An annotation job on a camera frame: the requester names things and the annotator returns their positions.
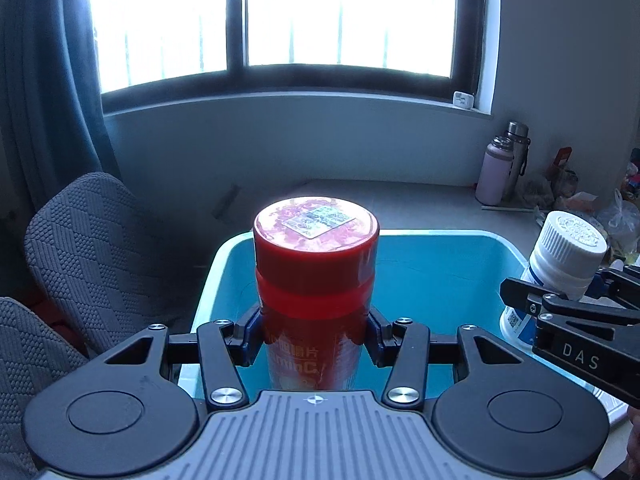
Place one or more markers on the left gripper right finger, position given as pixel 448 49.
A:
pixel 404 347

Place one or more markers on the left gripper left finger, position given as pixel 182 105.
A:
pixel 223 346

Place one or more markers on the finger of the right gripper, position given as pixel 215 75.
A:
pixel 621 286
pixel 531 299

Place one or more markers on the white pill bottle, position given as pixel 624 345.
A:
pixel 567 254

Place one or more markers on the red vitamin canister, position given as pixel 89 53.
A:
pixel 315 270

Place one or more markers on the person's right hand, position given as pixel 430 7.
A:
pixel 633 444

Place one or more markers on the clear plastic bag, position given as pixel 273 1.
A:
pixel 620 220

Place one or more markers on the teal plastic storage bin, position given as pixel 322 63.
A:
pixel 442 279

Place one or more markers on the pink water bottle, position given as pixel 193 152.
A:
pixel 496 167

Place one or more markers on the grey covered chair far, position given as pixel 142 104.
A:
pixel 108 264

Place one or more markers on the grey covered chair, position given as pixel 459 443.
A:
pixel 33 356
pixel 108 264

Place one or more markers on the steel thermos bottle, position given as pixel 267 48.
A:
pixel 517 132

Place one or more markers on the grey covered chair near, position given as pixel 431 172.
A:
pixel 33 356

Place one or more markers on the small white windowsill device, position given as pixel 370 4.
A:
pixel 463 100

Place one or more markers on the dark blue curtain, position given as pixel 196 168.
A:
pixel 51 110

